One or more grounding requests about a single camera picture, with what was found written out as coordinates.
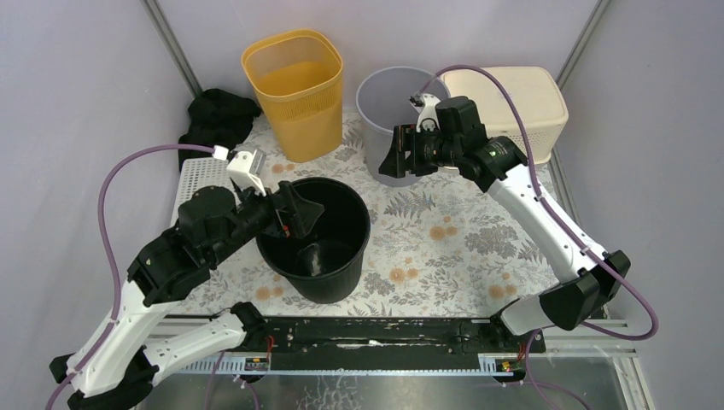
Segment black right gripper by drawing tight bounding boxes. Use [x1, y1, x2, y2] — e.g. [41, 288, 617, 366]
[377, 125, 460, 179]

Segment black bin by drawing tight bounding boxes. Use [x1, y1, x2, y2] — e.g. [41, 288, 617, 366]
[256, 177, 371, 304]

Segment grey bin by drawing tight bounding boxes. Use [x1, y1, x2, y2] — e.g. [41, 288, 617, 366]
[355, 66, 432, 187]

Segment white perforated plastic basket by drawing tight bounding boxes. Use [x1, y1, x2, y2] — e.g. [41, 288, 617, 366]
[171, 158, 243, 226]

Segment yellow perforated waste bin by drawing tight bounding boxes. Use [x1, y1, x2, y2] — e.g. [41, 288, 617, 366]
[241, 29, 344, 163]

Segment cream large plastic basket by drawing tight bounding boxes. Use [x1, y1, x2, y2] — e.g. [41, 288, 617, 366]
[441, 66, 569, 165]

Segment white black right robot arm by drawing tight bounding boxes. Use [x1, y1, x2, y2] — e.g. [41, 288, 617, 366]
[379, 93, 631, 352]

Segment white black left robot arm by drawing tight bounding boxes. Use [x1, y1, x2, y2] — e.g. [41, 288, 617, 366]
[50, 181, 324, 409]

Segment floral patterned table mat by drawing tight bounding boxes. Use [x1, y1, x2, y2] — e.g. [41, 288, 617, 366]
[177, 113, 556, 317]

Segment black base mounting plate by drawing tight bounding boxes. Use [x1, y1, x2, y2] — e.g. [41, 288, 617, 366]
[234, 316, 546, 372]

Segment black crumpled cloth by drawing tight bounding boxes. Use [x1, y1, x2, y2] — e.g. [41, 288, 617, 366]
[178, 88, 262, 149]

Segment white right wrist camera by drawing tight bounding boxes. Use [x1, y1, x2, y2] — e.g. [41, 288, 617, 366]
[410, 93, 441, 132]

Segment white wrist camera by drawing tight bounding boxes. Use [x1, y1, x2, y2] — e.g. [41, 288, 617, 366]
[212, 145, 267, 196]
[410, 93, 441, 132]

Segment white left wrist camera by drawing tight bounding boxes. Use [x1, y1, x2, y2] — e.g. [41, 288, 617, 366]
[212, 145, 267, 196]

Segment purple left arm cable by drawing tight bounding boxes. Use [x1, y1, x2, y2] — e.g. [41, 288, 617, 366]
[44, 143, 225, 410]

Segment aluminium frame rails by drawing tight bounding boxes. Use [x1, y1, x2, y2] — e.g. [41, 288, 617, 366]
[110, 0, 657, 410]

